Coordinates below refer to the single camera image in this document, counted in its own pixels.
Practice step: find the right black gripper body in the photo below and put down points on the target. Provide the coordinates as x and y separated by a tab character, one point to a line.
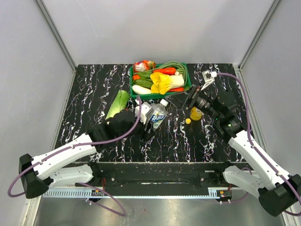
197	99

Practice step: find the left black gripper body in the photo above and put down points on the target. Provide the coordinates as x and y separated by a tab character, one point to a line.
138	132

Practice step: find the yellow juice bottle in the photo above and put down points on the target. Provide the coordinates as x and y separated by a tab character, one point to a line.
196	114

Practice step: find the clear water bottle white cap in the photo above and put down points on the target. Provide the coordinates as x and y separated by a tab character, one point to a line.
157	114

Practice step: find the yellow bottle cap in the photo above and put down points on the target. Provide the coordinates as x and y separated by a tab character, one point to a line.
188	121

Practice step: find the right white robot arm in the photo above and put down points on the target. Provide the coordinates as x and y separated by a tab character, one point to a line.
275	188

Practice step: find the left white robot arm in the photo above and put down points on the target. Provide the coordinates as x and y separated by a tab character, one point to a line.
39	173

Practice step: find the clear cola bottle red label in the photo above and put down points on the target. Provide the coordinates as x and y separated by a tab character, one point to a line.
132	111

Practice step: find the red toy pepper bottom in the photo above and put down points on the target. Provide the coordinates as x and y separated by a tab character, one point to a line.
180	89

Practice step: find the toy napa cabbage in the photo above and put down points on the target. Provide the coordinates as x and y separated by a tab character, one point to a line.
119	103

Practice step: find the yellow white toy cabbage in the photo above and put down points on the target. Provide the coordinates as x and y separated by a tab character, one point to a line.
162	83

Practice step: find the green plastic basket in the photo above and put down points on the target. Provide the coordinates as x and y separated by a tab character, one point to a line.
152	95

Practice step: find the green toy long beans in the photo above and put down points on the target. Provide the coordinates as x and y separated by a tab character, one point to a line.
180	67

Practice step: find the red toy chili pepper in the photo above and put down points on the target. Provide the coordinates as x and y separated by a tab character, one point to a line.
168	71

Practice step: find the white toy radish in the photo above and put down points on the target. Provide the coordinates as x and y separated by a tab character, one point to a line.
140	90

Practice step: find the green toy bok choy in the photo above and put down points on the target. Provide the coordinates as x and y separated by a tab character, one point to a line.
145	80

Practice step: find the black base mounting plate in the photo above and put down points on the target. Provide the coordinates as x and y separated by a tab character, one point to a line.
138	173

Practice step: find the small orange toy carrot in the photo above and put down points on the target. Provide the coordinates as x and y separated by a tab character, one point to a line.
135	77

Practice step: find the orange white toy vegetable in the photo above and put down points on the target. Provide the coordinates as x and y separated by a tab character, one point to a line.
144	65

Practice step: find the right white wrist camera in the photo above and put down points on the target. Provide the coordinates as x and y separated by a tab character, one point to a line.
209	78

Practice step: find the aluminium slotted rail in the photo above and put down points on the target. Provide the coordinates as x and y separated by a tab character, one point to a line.
146	191

